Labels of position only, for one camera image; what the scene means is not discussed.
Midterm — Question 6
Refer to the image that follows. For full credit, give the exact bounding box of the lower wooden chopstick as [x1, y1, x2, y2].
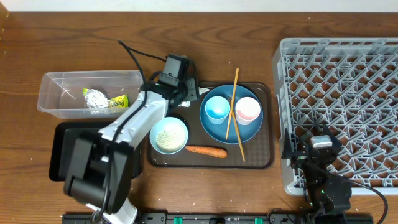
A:
[228, 97, 246, 162]

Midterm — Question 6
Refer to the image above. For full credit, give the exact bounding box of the white pink cup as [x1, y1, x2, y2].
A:
[235, 97, 261, 125]

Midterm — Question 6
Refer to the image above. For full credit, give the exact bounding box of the grey dishwasher rack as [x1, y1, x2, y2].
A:
[272, 38, 397, 195]

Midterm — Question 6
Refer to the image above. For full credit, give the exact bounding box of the light blue rice bowl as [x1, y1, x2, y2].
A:
[149, 117, 188, 155]

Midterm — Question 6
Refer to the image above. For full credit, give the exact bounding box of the light blue cup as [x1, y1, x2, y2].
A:
[205, 96, 230, 125]

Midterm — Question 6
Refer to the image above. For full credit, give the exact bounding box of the white napkin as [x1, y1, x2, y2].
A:
[179, 87, 209, 108]

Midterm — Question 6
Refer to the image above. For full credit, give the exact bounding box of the black plastic tray bin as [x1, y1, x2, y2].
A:
[49, 121, 142, 184]

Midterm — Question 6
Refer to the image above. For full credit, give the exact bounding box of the orange carrot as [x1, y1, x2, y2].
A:
[185, 146, 228, 159]

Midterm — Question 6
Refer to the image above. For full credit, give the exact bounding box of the clear plastic bin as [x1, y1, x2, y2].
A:
[37, 70, 143, 119]

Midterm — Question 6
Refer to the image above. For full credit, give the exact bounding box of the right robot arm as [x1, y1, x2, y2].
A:
[281, 124, 352, 223]

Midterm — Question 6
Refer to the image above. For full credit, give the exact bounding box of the dark blue plate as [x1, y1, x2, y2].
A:
[200, 84, 264, 144]

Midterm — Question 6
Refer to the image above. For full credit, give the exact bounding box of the wooden chopstick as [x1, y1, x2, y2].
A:
[225, 68, 239, 140]
[228, 97, 246, 162]

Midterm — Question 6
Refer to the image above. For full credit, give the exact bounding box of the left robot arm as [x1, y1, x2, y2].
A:
[64, 72, 200, 223]

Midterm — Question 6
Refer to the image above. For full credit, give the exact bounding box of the foil yellow snack wrapper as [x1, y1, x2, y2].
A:
[83, 88, 129, 109]

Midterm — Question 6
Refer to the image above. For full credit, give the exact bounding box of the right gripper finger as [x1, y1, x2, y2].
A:
[281, 129, 294, 159]
[322, 123, 341, 149]

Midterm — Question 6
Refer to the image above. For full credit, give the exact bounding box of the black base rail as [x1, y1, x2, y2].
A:
[61, 212, 374, 224]

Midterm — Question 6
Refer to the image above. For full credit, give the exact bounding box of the upper wooden chopstick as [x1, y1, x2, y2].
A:
[225, 68, 239, 140]

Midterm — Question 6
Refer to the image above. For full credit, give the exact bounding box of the brown serving tray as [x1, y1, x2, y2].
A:
[147, 82, 275, 169]

